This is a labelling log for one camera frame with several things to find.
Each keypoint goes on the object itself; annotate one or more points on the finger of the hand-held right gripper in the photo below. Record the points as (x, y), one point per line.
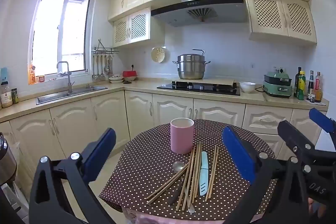
(321, 119)
(294, 137)

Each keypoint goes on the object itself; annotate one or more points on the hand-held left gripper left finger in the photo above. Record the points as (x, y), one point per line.
(101, 153)

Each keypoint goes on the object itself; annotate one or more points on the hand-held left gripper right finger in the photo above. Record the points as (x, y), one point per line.
(236, 153)

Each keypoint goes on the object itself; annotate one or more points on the light blue sheathed knife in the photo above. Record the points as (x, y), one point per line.
(204, 174)

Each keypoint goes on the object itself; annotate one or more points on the bundle of wooden chopsticks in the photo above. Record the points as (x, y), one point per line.
(197, 161)

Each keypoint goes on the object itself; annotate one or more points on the pink cup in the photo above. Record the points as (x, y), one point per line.
(181, 140)

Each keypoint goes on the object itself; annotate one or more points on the person's right hand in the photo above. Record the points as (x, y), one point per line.
(313, 205)

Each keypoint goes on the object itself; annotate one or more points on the red label bottle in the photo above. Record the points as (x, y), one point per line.
(318, 90)

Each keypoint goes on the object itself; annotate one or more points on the dark sauce bottle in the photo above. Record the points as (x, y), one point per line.
(310, 85)

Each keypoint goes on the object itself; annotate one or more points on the yellow green bottle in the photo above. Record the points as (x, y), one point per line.
(302, 87)

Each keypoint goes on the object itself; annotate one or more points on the dark oil bottle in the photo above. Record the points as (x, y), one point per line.
(297, 82)

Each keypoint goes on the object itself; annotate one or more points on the polka dot round table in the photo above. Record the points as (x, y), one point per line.
(147, 161)

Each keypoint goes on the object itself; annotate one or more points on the green electric cooker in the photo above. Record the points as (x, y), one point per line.
(277, 88)

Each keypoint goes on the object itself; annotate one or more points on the white bowl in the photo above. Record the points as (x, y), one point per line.
(247, 87)

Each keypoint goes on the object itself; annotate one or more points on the black gas stove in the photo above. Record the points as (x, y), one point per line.
(210, 88)

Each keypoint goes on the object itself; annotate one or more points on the stainless steel sink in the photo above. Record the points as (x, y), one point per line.
(52, 98)

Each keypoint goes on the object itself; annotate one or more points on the beige board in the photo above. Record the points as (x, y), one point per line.
(220, 81)

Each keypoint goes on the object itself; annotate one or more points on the stacked white bowls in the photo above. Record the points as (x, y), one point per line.
(116, 79)

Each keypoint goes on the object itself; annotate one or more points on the hanging metal spatula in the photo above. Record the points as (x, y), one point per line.
(102, 76)

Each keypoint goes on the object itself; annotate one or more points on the hanging metal ladle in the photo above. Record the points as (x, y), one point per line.
(94, 76)

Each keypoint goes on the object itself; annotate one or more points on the metal faucet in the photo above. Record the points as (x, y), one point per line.
(68, 82)

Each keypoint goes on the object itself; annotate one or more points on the beige kitchen countertop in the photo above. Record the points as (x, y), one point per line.
(144, 85)

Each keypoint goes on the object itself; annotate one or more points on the hanging metal utensil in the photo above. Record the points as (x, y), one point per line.
(110, 71)

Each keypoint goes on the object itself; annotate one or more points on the hanging metal slotted spoon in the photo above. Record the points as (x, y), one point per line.
(106, 69)

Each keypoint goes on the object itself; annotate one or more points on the red box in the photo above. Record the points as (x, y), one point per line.
(130, 74)

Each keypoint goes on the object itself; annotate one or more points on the stainless steel kettle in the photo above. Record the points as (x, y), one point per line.
(6, 161)

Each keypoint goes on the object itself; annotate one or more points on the stainless steel steamer pot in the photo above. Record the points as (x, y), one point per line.
(191, 66)

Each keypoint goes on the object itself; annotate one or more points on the small dark jar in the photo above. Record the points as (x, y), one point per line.
(15, 96)

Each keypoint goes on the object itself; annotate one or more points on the orange bottle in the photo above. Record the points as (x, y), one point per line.
(31, 75)

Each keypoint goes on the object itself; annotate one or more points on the white cap jar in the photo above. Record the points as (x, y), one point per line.
(5, 98)

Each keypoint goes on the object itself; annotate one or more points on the cream perforated plate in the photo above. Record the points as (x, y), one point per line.
(157, 54)

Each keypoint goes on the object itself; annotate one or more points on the cream lattice door cabinet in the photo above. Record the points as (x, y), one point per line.
(138, 26)
(265, 14)

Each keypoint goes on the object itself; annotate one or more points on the light blue bottle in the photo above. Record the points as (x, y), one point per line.
(3, 74)

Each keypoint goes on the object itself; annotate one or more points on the kitchen window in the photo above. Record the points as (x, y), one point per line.
(52, 29)

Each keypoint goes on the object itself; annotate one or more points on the black range hood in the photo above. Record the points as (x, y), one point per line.
(178, 14)

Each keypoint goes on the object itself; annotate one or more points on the white wall socket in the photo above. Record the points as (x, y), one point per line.
(275, 68)

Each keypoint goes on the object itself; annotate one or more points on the metal wall utensil rack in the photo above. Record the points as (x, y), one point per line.
(105, 50)

